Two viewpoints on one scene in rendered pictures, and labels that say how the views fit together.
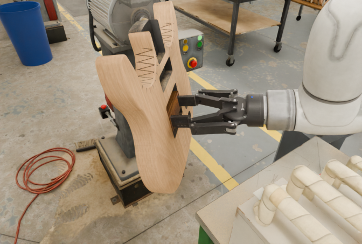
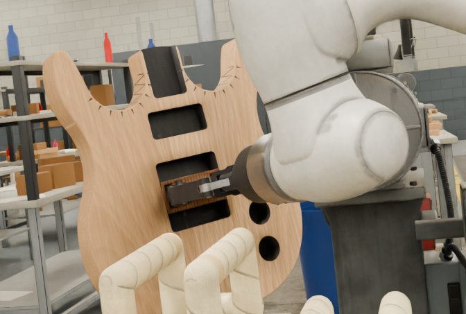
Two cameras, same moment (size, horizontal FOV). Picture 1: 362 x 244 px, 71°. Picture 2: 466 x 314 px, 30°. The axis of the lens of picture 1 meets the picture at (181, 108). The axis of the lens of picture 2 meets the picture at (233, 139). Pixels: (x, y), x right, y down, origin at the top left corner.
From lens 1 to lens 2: 1.01 m
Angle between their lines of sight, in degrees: 54
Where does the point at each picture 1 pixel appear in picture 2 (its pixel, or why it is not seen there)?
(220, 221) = not seen: outside the picture
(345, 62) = (236, 29)
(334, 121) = (290, 146)
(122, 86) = (53, 83)
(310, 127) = (281, 170)
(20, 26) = (325, 244)
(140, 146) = (84, 193)
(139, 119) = (83, 145)
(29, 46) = (334, 294)
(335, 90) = (254, 78)
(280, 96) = not seen: hidden behind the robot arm
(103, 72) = (44, 70)
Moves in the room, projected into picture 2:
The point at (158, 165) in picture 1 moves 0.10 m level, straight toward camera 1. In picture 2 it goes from (91, 220) to (32, 234)
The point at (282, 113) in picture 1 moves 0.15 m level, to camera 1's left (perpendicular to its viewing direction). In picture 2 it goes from (258, 154) to (175, 157)
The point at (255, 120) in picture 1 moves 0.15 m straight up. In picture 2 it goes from (240, 177) to (226, 55)
